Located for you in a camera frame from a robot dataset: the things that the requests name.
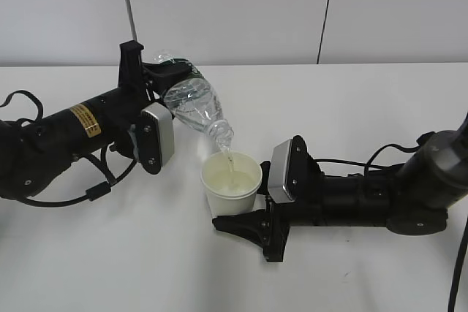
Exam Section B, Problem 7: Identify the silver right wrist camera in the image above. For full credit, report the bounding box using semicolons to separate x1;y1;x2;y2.
268;135;308;203

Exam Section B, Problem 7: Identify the white paper cup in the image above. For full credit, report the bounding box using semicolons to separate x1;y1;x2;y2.
200;151;263;218

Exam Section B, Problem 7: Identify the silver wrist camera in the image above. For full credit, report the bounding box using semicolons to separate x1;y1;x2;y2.
268;135;308;203
135;102;175;175

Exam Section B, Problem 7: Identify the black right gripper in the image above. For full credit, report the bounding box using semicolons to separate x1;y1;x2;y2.
211;160;326;264

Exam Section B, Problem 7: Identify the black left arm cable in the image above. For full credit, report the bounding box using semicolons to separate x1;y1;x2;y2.
0;89;142;207

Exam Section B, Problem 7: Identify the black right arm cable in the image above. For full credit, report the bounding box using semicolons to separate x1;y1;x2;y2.
314;131;468;312

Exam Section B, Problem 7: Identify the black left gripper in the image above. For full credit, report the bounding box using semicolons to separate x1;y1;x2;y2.
105;42;197;155

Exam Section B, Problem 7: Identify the clear green-label water bottle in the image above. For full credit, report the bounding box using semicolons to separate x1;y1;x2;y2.
155;51;234;159

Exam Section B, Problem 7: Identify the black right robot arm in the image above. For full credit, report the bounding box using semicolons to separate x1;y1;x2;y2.
213;124;467;262

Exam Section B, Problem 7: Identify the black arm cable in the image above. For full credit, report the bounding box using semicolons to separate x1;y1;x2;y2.
314;131;468;312
0;89;142;207

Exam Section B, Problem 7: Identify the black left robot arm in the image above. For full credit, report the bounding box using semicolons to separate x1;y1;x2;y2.
1;40;197;208

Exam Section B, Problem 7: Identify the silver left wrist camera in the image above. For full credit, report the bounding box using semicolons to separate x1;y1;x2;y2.
135;102;175;175

